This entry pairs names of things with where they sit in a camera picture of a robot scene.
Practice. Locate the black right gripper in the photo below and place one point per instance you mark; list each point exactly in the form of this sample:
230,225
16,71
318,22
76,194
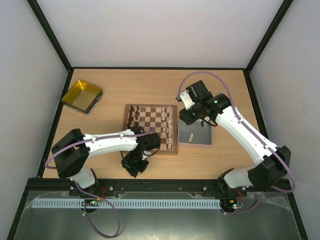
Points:
187,117

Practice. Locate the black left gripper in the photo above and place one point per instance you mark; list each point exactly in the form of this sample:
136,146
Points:
133,171

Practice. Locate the pink metal tin tray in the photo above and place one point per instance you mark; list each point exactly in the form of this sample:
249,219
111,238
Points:
203,136

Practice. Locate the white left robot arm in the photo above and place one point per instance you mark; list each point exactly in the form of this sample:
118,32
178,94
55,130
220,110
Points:
72,151

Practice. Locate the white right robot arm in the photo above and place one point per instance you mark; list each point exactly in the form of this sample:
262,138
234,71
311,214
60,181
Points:
270,162

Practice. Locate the yellow tin lid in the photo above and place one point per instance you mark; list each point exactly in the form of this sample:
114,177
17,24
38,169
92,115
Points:
83,97

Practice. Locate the slotted grey cable duct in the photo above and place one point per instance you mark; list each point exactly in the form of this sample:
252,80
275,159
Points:
73,203

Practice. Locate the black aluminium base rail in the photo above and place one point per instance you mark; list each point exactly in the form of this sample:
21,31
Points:
114,187

